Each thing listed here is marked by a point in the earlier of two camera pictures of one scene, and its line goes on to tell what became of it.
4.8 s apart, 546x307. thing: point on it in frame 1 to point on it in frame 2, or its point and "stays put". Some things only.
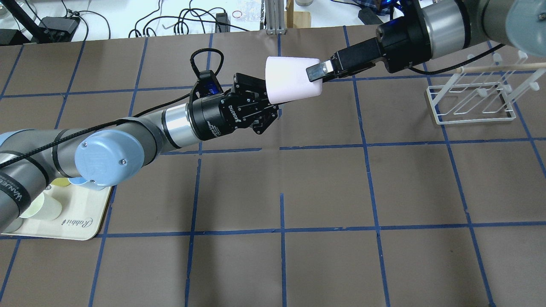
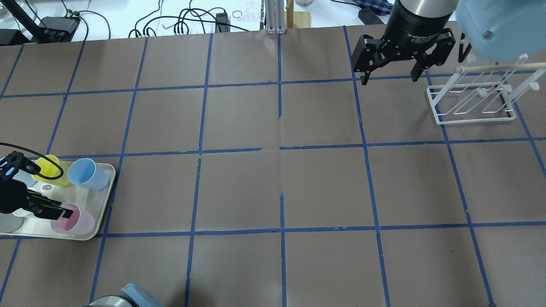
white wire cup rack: [486, 92] stays put
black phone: [369, 16] stays put
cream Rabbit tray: [83, 208] stays put
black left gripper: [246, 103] to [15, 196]
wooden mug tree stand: [296, 19] stays put
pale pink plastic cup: [287, 80] to [79, 223]
